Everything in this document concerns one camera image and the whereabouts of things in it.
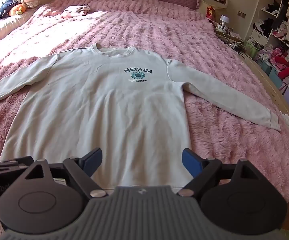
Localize blue storage bin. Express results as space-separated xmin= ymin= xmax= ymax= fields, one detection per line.
xmin=257 ymin=57 xmax=283 ymax=81

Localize pink fluffy blanket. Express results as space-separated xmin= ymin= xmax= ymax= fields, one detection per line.
xmin=0 ymin=0 xmax=289 ymax=240

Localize black cables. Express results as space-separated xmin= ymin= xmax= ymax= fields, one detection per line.
xmin=223 ymin=39 xmax=245 ymax=53

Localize wooden bed frame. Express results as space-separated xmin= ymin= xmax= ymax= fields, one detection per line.
xmin=244 ymin=52 xmax=289 ymax=130

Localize orange plush toy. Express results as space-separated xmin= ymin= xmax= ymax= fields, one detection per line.
xmin=10 ymin=2 xmax=27 ymax=16

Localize green basket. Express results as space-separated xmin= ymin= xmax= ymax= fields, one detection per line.
xmin=246 ymin=40 xmax=260 ymax=58

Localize white table lamp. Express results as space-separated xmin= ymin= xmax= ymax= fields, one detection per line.
xmin=219 ymin=15 xmax=230 ymax=29

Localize wooden nightstand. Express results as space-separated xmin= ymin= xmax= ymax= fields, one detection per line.
xmin=214 ymin=26 xmax=245 ymax=46

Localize pile of pink clothes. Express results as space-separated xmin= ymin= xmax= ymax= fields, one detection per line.
xmin=269 ymin=47 xmax=289 ymax=78

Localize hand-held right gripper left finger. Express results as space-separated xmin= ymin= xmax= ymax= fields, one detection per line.
xmin=22 ymin=147 xmax=109 ymax=198

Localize white printed sweatshirt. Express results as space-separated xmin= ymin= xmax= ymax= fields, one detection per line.
xmin=0 ymin=43 xmax=282 ymax=193

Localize white duvet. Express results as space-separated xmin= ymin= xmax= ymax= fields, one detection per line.
xmin=0 ymin=6 xmax=42 ymax=52

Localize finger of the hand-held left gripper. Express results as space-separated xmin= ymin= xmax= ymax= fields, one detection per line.
xmin=0 ymin=151 xmax=34 ymax=178

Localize dark blue floral pillow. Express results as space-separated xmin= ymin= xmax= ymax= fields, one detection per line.
xmin=0 ymin=0 xmax=19 ymax=20

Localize small folded white garment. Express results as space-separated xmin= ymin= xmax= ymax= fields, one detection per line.
xmin=61 ymin=4 xmax=92 ymax=18

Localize wooden headboard shelf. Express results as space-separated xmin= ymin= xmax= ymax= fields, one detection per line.
xmin=201 ymin=0 xmax=228 ymax=9

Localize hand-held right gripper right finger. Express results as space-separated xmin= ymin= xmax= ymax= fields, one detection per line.
xmin=178 ymin=149 xmax=259 ymax=198

